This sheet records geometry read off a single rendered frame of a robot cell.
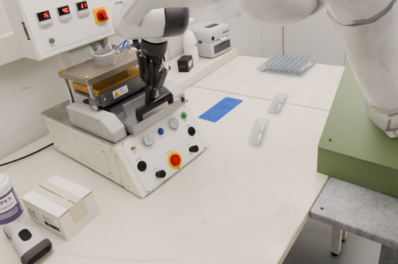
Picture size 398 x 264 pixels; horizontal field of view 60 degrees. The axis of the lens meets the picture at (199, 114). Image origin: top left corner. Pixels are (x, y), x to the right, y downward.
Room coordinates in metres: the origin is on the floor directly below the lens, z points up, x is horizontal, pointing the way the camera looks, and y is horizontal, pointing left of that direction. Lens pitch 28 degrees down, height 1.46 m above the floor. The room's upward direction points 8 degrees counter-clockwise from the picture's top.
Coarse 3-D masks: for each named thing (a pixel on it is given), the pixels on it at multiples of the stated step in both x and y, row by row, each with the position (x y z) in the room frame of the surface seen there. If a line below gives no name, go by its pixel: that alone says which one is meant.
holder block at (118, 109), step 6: (138, 90) 1.17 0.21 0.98; (144, 90) 1.13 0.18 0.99; (126, 96) 1.13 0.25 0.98; (132, 96) 1.09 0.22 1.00; (84, 102) 1.11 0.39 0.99; (114, 102) 1.09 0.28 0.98; (120, 102) 1.06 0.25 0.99; (126, 102) 1.05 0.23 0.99; (102, 108) 1.04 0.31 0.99; (108, 108) 1.02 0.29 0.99; (114, 108) 1.02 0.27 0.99; (120, 108) 1.03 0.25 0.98
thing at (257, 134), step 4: (256, 120) 1.20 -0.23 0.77; (260, 120) 1.19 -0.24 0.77; (264, 120) 1.19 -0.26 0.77; (268, 120) 1.18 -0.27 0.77; (256, 124) 1.16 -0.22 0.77; (260, 124) 1.16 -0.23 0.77; (264, 124) 1.16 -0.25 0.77; (256, 128) 1.13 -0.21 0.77; (260, 128) 1.13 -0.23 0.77; (264, 128) 1.13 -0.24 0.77; (252, 132) 1.11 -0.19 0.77; (256, 132) 1.11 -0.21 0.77; (260, 132) 1.10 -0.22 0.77; (264, 132) 1.10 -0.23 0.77; (252, 136) 1.08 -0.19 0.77; (256, 136) 1.08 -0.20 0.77; (260, 136) 1.08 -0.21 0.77; (264, 136) 1.07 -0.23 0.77; (248, 140) 1.06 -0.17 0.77; (252, 140) 1.06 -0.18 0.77; (256, 140) 1.05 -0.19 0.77; (260, 140) 1.05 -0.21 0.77
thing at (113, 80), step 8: (120, 72) 1.17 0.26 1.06; (128, 72) 1.16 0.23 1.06; (136, 72) 1.15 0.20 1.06; (104, 80) 1.12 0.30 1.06; (112, 80) 1.11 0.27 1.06; (120, 80) 1.10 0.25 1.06; (80, 88) 1.11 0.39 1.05; (96, 88) 1.05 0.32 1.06; (104, 88) 1.04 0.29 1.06; (88, 96) 1.08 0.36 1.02
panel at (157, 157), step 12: (180, 108) 1.10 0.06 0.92; (180, 120) 1.08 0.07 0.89; (192, 120) 1.10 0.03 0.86; (144, 132) 0.98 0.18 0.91; (156, 132) 1.00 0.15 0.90; (168, 132) 1.02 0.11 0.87; (180, 132) 1.05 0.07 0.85; (120, 144) 0.91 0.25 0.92; (132, 144) 0.93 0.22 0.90; (156, 144) 0.97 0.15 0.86; (168, 144) 1.00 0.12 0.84; (180, 144) 1.02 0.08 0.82; (192, 144) 1.05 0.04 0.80; (204, 144) 1.07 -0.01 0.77; (132, 156) 0.91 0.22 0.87; (144, 156) 0.93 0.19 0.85; (156, 156) 0.95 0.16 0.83; (168, 156) 0.97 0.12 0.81; (180, 156) 0.99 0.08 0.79; (192, 156) 1.02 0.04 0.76; (156, 168) 0.92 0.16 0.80; (168, 168) 0.95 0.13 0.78; (180, 168) 0.97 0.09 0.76; (144, 180) 0.88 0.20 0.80; (156, 180) 0.90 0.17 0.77
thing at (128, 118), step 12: (144, 96) 1.05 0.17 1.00; (156, 96) 1.09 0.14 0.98; (132, 108) 1.01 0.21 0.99; (156, 108) 1.02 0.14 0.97; (168, 108) 1.03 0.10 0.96; (120, 120) 0.97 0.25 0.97; (132, 120) 0.96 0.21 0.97; (144, 120) 0.95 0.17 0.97; (156, 120) 0.99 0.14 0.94; (132, 132) 0.92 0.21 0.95
